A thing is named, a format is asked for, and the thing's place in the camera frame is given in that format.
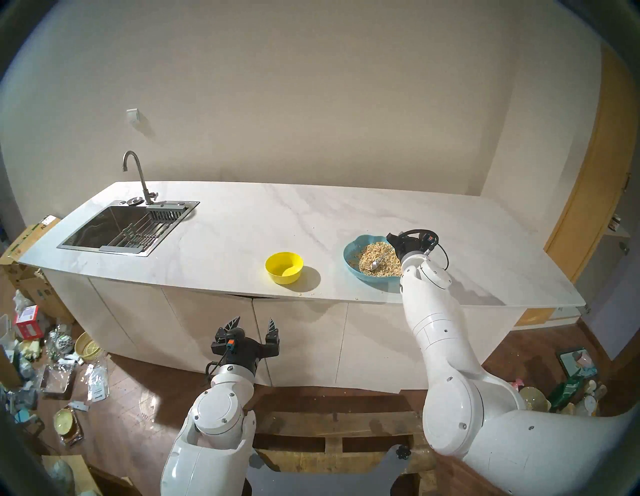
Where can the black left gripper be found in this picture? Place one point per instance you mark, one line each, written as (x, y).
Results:
(242, 348)

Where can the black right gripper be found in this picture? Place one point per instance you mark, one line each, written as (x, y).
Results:
(415, 243)

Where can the metal spoon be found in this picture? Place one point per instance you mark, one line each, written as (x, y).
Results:
(381, 259)

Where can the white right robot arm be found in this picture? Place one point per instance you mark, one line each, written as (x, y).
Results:
(440, 330)

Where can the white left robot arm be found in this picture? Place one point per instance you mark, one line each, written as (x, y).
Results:
(220, 415)

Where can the large cereal heap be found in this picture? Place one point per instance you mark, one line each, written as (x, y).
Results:
(372, 252)

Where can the blue scalloped bowl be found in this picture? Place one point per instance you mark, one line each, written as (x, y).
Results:
(350, 260)

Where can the small yellow plastic bowl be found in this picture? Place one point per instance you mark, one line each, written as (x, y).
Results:
(282, 270)

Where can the blue patterned ceramic bowl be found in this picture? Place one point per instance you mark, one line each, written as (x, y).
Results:
(64, 342)

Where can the pale green ceramic bowl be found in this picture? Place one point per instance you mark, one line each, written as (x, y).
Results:
(64, 421)

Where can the white counter cabinet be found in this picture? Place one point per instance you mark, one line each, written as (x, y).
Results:
(165, 325)

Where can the wooden pallet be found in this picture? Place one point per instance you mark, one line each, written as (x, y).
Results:
(340, 424)

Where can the metal sink drain rack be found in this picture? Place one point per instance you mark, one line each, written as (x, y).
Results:
(140, 232)

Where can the clear bag with white label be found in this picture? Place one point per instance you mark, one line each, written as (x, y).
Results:
(98, 385)

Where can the pale woven basket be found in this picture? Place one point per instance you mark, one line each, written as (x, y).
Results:
(87, 346)

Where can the round metal sink cap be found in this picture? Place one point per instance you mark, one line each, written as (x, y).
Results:
(135, 201)

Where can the white bottle with pink cap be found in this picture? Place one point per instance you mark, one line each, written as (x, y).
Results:
(516, 384)

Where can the curved metal faucet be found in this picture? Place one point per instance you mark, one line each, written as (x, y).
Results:
(144, 181)

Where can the stainless steel sink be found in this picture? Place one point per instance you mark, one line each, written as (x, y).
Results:
(97, 227)

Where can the black star knob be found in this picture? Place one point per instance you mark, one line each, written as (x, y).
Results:
(403, 452)

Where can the flat clear plastic bag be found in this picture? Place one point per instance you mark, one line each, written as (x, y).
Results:
(57, 378)

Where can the teal framed tablet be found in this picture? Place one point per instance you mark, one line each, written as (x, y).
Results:
(576, 362)

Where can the dark green snack bag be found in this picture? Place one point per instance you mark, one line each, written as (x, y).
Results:
(565, 392)

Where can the flat cardboard sheet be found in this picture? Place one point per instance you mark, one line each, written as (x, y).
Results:
(80, 470)

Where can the small red box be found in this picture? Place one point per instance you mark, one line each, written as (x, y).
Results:
(29, 325)

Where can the brown cardboard box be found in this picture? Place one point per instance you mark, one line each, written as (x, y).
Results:
(30, 285)

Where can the small teal cup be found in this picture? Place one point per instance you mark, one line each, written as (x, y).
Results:
(25, 416)

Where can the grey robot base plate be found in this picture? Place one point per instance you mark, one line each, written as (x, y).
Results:
(325, 485)

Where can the yellow wooden door frame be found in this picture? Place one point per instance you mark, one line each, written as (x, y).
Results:
(595, 200)

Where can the white wall socket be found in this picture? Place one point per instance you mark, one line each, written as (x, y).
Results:
(132, 115)

